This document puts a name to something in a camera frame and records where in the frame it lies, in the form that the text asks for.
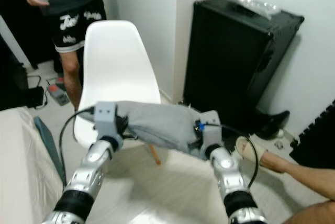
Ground grey pillow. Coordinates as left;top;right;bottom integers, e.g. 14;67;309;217
115;100;210;157

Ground white plastic shell chair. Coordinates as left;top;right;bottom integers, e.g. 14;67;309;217
73;20;162;166

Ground beige sandal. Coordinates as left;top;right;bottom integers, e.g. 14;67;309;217
236;136;268;165

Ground black leather shoe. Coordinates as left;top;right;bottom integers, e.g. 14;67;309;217
253;110;292;141

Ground wide black flight case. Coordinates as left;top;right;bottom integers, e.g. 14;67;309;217
183;0;306;128

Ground white wardrobe with knobs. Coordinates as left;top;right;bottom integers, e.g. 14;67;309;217
105;0;182;102

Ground bed with beige sheet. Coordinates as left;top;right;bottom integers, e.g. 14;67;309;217
0;106;66;224

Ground seated person's bare legs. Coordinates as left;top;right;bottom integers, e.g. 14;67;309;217
236;137;335;224

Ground standing person in black shorts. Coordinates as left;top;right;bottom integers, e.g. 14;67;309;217
5;0;108;110

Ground black foam puzzle mat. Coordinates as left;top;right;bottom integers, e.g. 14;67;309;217
289;118;335;170

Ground clear plastic package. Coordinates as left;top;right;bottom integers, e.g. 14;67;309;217
226;0;283;20

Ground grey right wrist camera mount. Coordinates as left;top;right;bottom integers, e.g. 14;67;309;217
198;110;224;157

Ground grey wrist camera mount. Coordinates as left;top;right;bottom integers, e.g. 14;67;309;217
94;102;119;139
198;110;224;157

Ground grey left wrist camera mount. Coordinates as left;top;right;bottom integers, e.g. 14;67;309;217
94;102;119;139

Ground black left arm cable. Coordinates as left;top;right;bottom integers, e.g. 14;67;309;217
59;106;96;183

